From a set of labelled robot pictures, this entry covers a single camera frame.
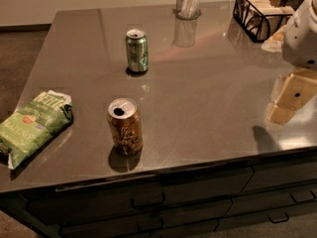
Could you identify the brown soda can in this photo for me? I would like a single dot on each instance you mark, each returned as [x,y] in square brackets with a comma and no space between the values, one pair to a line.
[124,120]

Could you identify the black wire napkin basket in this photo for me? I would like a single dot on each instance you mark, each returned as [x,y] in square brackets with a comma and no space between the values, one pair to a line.
[260,19]

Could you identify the green chip bag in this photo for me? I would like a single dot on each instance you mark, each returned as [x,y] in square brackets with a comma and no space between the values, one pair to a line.
[33,125]

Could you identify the green soda can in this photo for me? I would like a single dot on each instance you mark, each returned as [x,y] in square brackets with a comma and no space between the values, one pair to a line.
[137,51]

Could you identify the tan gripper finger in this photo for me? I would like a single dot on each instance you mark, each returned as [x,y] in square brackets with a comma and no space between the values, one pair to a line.
[297,89]

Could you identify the dark drawer cabinet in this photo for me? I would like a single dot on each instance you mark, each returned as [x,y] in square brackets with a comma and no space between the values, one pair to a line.
[173,205]

